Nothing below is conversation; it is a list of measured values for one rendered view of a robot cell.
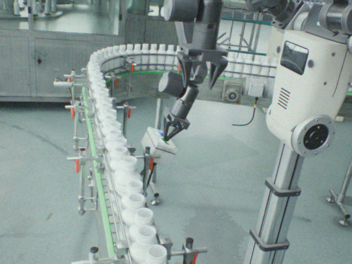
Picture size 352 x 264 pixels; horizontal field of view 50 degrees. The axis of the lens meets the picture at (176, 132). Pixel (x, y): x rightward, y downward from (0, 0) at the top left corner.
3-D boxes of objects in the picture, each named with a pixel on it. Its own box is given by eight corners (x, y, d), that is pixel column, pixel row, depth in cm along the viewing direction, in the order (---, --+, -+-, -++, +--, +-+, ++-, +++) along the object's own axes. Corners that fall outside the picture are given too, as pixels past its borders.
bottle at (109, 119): (121, 160, 135) (123, 117, 128) (110, 166, 130) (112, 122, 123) (107, 154, 137) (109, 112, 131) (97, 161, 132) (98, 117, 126)
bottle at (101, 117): (107, 150, 140) (109, 109, 134) (94, 146, 142) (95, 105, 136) (116, 144, 145) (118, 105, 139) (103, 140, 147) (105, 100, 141)
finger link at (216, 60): (223, 93, 89) (230, 54, 86) (195, 92, 87) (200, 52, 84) (213, 85, 95) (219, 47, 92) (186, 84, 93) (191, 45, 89)
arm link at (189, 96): (204, 89, 120) (197, 84, 125) (186, 82, 117) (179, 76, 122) (194, 108, 122) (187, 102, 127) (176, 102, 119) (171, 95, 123)
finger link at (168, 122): (157, 140, 123) (170, 116, 121) (153, 131, 130) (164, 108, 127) (175, 146, 126) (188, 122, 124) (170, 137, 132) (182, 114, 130)
